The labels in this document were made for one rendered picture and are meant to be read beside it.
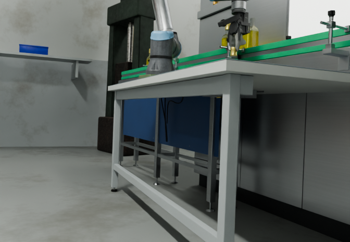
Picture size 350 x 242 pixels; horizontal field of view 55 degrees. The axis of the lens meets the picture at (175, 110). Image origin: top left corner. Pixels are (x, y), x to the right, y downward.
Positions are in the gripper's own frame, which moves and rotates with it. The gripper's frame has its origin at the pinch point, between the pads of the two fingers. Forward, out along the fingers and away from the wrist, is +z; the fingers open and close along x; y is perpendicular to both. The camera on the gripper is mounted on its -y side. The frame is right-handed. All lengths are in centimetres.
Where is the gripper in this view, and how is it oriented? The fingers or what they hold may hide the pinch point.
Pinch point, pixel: (234, 49)
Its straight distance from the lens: 177.2
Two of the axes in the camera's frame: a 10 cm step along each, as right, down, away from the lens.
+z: -0.3, 10.0, 0.0
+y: 8.9, 0.3, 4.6
